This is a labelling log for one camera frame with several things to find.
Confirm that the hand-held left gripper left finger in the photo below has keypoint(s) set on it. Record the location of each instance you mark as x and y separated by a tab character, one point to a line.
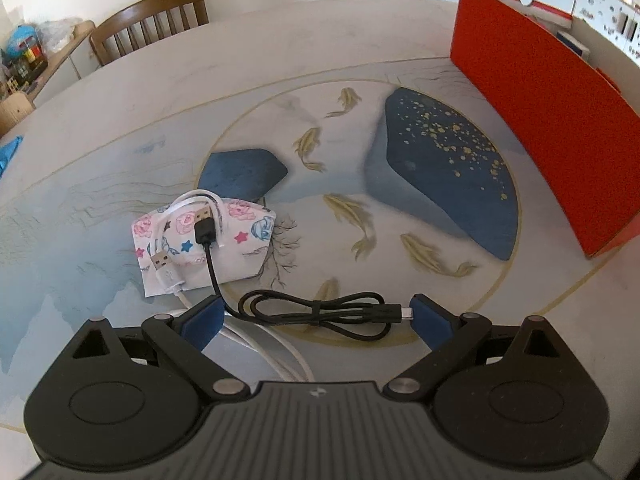
202	322

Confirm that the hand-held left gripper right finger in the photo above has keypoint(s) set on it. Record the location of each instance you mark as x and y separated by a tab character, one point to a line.
432	325

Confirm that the red and white cardboard box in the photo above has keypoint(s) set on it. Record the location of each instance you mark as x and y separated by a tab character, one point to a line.
540	120

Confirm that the blue and white tissue pack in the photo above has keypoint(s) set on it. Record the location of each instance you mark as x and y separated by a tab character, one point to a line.
574	45

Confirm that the printed face mask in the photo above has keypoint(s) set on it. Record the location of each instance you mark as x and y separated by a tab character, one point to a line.
245	245

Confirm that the blue gloves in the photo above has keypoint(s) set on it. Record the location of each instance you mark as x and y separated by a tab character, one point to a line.
9	152

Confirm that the wooden sideboard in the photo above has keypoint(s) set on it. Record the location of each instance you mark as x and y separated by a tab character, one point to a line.
65	55

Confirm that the wooden chair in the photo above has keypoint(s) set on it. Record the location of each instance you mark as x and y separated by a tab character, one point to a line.
150	15

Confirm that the clear plastic bag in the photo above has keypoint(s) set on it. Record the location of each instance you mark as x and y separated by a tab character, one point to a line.
60	32

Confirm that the white wardrobe cabinet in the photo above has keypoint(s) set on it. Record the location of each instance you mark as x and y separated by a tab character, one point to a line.
605	5

